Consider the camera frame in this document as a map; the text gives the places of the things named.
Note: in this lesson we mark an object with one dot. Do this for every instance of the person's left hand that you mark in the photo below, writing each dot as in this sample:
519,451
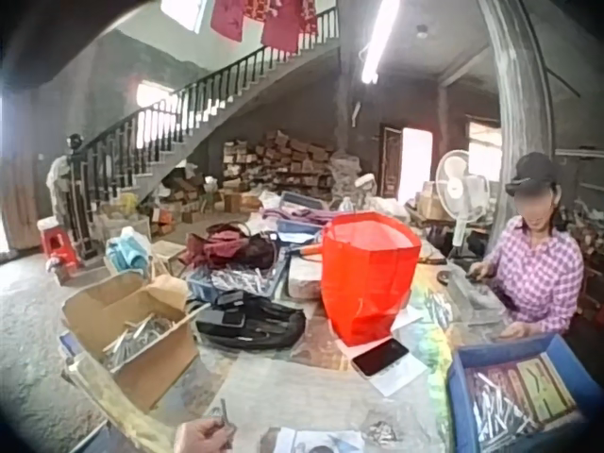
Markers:
200,436

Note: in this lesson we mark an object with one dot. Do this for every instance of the person's left fingers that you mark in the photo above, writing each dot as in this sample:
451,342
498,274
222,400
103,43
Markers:
218,431

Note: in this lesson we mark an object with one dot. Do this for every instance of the small metal part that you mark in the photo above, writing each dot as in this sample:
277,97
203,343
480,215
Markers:
223,409

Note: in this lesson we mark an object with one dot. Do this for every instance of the printed paper sheet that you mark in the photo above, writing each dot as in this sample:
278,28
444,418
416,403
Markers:
321,441

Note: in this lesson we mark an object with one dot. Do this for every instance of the black bag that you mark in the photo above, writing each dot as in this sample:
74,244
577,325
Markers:
255,325

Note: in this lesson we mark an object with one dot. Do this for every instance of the cardboard box of metal parts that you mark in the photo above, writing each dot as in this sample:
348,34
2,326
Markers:
137,340

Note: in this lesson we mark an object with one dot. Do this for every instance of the blue basket of metal parts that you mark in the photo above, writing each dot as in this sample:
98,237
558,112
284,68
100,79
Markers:
236,282

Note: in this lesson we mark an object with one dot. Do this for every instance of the clear bag of metal parts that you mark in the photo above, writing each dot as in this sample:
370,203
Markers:
382,431

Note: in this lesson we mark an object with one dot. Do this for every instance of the white stone block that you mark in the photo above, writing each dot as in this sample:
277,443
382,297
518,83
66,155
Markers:
304,278

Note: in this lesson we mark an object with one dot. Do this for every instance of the black smartphone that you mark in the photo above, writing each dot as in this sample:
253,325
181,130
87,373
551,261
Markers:
380,357

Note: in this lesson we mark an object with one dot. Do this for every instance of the small wooden stool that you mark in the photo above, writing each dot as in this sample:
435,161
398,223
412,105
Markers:
167,255

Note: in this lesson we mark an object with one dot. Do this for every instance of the maroon cloth bag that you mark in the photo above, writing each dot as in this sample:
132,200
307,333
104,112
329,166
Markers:
226,247

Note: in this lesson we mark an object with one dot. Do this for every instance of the white paper sheet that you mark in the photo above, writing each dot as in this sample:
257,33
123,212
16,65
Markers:
401,377

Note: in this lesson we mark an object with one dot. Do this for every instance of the light blue cloth bundle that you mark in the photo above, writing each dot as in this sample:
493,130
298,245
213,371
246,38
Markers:
127,252

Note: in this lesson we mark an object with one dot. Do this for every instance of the red plastic bag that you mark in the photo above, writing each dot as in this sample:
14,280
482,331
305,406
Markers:
368,278

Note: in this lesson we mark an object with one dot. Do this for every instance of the blue plastic basket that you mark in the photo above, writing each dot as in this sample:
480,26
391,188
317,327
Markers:
297,226

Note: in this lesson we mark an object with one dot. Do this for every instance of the heap of loose cartons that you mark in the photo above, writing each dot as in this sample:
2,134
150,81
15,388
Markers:
184,203

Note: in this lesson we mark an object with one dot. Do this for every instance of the purple cloth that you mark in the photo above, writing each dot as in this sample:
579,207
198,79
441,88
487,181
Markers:
302,214

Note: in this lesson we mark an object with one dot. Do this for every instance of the red plastic stool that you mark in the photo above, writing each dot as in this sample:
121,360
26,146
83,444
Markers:
59,247

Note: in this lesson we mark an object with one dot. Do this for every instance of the pile of loose metal parts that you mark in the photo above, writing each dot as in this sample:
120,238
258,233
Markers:
436,309

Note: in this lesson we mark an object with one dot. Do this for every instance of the stack of cardboard boxes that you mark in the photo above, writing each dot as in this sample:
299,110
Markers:
283,162

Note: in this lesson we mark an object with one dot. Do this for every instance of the heap of clear sacks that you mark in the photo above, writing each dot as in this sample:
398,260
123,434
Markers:
351,179

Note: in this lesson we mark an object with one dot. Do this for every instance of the grey metal tray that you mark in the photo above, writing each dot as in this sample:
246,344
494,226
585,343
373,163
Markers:
474,299

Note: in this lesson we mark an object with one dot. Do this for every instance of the blue crate of metal parts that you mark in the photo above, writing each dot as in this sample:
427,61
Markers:
514,396

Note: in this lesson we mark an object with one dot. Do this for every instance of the staircase with black railing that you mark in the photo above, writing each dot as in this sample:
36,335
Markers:
156,137

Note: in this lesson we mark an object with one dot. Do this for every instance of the brown wooden door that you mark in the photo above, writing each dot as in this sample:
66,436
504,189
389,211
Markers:
390,162

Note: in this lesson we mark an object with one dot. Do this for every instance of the white standing fan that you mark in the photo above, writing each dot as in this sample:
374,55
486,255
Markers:
460,189

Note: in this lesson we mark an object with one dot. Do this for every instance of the red hanging clothes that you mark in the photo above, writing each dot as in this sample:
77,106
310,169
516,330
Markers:
278,23

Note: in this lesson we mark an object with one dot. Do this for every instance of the fluorescent tube light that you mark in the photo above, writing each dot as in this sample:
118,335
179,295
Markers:
380,40

